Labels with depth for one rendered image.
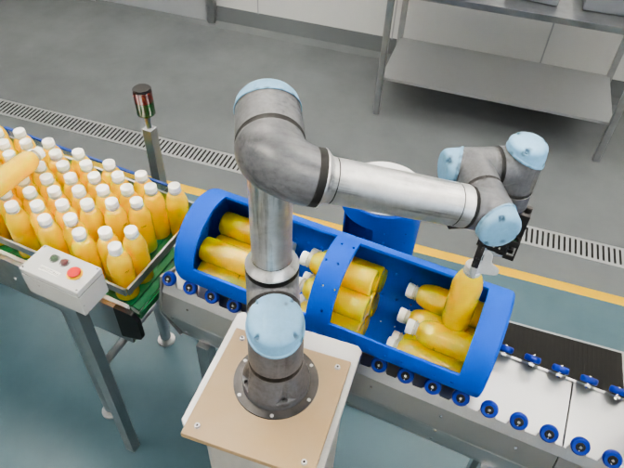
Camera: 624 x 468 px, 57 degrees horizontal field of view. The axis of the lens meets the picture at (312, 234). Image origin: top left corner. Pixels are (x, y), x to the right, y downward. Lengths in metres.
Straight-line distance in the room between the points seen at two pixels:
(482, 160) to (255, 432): 0.71
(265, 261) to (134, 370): 1.70
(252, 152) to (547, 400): 1.14
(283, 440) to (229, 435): 0.11
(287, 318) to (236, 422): 0.27
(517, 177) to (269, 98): 0.48
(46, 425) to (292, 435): 1.65
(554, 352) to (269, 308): 1.89
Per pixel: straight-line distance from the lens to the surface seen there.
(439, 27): 4.83
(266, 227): 1.11
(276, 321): 1.15
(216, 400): 1.32
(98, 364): 2.05
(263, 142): 0.88
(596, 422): 1.75
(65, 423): 2.75
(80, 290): 1.66
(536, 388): 1.74
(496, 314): 1.44
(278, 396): 1.27
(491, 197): 1.01
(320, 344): 1.41
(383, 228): 1.93
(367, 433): 2.59
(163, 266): 1.93
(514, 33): 4.81
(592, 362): 2.89
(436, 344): 1.49
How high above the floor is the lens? 2.31
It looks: 45 degrees down
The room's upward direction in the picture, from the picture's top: 3 degrees clockwise
